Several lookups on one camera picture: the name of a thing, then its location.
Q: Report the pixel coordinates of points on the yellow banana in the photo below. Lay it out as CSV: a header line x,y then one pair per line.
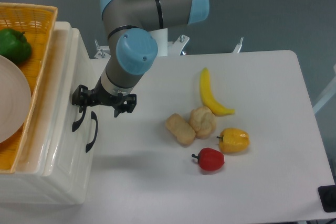
x,y
207,97

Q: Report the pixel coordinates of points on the yellow bell pepper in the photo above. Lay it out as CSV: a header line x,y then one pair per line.
x,y
233,140

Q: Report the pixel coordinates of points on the black top drawer handle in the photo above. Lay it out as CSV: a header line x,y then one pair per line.
x,y
76,124

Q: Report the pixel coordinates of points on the orange woven basket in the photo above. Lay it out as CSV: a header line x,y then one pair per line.
x,y
38,22

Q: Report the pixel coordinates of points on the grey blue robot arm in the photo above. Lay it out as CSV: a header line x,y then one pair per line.
x,y
128,24

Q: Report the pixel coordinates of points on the beige plate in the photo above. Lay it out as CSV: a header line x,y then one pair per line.
x,y
15,98

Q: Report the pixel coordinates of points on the black lower drawer handle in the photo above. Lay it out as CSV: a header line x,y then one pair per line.
x,y
93,132

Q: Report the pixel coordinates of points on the red bell pepper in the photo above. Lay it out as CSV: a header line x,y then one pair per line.
x,y
209,159

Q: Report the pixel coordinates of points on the white drawer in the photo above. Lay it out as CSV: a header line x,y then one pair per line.
x,y
68,166

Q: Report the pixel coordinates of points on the black device at edge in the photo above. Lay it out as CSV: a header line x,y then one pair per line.
x,y
327,197

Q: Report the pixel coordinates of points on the white table frame leg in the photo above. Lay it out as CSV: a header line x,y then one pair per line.
x,y
326,94

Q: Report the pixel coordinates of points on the oblong bread roll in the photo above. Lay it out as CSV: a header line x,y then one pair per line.
x,y
181,129

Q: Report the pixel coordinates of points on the black drawer handle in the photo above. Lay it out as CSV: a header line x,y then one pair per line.
x,y
93,132
76,124

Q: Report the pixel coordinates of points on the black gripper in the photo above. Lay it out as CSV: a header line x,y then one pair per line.
x,y
99,96

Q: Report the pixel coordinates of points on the round bread bun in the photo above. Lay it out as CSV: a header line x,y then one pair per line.
x,y
203,122

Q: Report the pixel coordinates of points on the green bell pepper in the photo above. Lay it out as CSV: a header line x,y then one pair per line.
x,y
14,46

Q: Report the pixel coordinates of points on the white drawer cabinet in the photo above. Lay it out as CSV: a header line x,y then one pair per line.
x,y
26,184

